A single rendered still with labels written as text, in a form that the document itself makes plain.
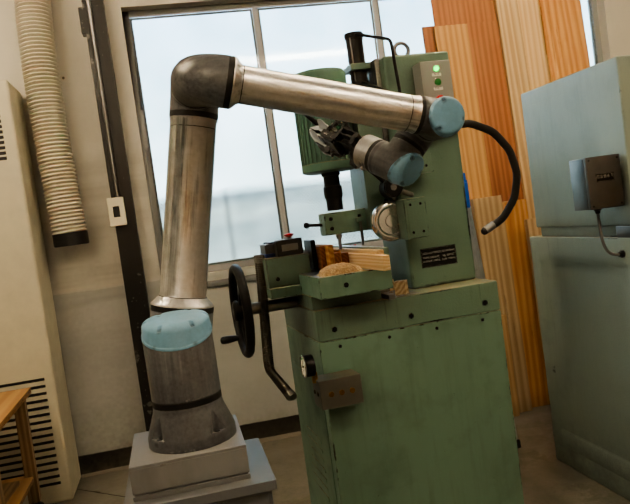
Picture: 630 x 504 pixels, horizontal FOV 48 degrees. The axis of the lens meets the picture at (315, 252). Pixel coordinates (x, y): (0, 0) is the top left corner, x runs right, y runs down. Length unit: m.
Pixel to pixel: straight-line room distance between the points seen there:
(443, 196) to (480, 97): 1.55
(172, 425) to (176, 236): 0.44
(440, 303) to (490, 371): 0.27
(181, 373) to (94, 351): 2.03
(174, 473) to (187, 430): 0.09
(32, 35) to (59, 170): 0.59
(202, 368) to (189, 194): 0.41
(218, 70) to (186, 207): 0.33
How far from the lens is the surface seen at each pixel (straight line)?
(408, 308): 2.11
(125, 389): 3.56
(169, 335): 1.52
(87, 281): 3.50
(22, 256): 3.24
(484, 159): 3.67
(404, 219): 2.13
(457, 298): 2.17
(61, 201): 3.32
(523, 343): 3.63
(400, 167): 1.77
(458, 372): 2.20
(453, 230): 2.28
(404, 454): 2.19
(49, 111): 3.37
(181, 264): 1.69
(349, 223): 2.23
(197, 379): 1.54
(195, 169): 1.69
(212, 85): 1.59
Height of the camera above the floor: 1.07
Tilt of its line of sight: 3 degrees down
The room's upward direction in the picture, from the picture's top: 8 degrees counter-clockwise
